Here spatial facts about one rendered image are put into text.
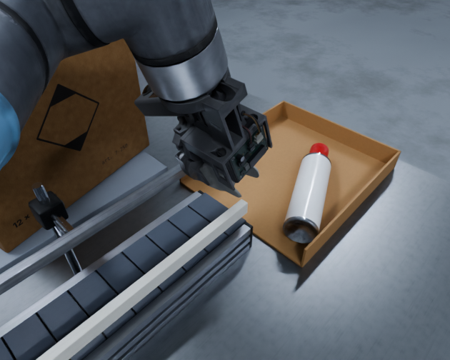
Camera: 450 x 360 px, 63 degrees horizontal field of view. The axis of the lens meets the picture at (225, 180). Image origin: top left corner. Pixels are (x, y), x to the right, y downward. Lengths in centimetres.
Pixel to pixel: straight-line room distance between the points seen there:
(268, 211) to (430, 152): 184
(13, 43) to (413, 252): 55
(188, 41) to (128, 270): 30
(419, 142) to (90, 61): 210
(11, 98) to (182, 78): 14
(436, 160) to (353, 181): 166
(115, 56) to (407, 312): 54
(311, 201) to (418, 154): 180
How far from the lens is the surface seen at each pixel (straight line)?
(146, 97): 44
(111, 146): 64
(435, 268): 60
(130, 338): 45
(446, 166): 231
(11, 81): 21
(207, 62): 31
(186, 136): 39
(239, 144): 36
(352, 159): 73
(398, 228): 63
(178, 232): 51
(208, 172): 45
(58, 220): 45
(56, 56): 27
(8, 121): 20
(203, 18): 29
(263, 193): 62
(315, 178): 59
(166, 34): 28
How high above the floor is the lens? 127
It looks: 42 degrees down
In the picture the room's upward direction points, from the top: straight up
